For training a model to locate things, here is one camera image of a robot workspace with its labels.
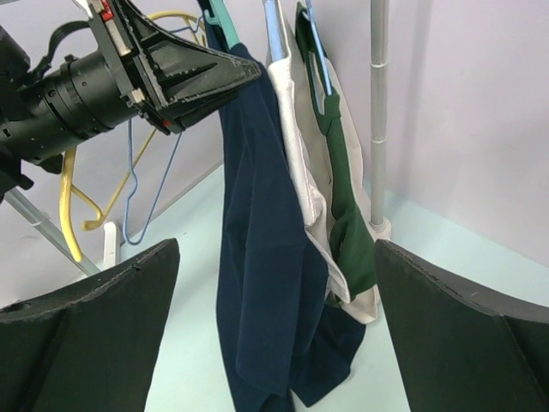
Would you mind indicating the white printed t-shirt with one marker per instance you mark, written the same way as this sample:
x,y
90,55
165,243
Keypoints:
x,y
310,169

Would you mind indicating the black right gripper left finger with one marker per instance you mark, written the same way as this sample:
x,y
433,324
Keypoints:
x,y
92,345

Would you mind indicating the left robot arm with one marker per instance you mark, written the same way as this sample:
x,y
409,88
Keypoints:
x,y
15,68

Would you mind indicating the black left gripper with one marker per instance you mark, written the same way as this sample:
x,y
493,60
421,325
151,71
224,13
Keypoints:
x,y
117,65

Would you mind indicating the navy blue t-shirt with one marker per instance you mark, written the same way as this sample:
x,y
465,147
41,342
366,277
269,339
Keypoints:
x,y
279,339

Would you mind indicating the silver clothes rack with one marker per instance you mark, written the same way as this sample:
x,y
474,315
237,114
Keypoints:
x,y
379,22

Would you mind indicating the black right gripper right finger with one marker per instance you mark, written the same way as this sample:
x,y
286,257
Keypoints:
x,y
461,346

